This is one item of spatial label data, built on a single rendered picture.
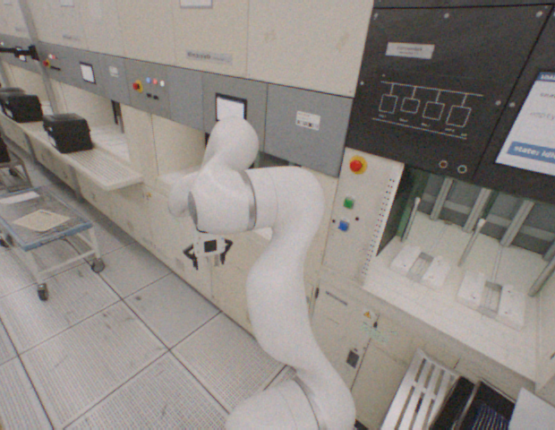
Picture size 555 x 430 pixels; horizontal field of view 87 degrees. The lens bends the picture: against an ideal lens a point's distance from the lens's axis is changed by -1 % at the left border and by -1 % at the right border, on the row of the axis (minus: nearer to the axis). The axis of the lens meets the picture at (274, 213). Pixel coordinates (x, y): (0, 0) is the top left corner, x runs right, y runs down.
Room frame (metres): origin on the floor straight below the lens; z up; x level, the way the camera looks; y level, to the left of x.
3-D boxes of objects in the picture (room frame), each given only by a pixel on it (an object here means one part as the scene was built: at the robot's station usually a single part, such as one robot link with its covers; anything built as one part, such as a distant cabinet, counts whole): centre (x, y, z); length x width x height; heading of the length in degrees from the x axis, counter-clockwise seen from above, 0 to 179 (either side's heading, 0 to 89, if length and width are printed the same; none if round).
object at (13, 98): (3.09, 2.73, 0.93); 0.30 x 0.28 x 0.26; 56
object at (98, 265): (1.87, 1.81, 0.24); 0.97 x 0.52 x 0.48; 55
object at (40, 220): (1.74, 1.68, 0.47); 0.31 x 0.23 x 0.02; 74
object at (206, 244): (0.80, 0.21, 1.12); 0.10 x 0.07 x 0.11; 118
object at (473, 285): (0.89, -0.89, 0.89); 0.22 x 0.21 x 0.04; 143
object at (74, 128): (2.37, 1.78, 0.93); 0.30 x 0.28 x 0.26; 50
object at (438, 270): (1.05, -0.67, 0.89); 0.22 x 0.21 x 0.04; 143
